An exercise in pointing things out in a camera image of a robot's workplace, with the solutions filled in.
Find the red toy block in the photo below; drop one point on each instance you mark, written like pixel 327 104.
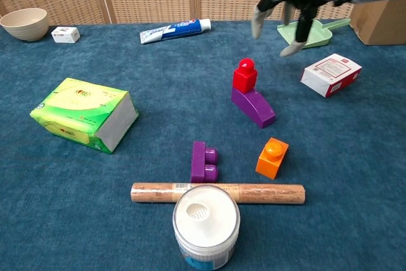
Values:
pixel 245 77

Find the pale green dustpan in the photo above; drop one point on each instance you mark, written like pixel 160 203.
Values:
pixel 320 36

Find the green tissue pack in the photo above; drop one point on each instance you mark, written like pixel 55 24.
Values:
pixel 76 109

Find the blue carpet table cover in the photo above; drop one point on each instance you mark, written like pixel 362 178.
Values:
pixel 158 71

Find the white and red carton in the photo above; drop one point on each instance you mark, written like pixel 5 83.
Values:
pixel 330 74

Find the orange block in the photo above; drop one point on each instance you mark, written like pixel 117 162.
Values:
pixel 269 163

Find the small purple lego block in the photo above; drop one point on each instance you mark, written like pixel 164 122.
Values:
pixel 198 163

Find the blue white toothpaste tube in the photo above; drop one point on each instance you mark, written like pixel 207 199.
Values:
pixel 174 31

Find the long purple block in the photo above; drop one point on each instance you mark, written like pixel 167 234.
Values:
pixel 257 109

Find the beige bowl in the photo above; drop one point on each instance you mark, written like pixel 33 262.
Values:
pixel 25 26

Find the small white box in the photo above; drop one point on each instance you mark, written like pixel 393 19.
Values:
pixel 65 35

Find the cardboard box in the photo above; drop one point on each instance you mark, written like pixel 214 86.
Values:
pixel 380 23

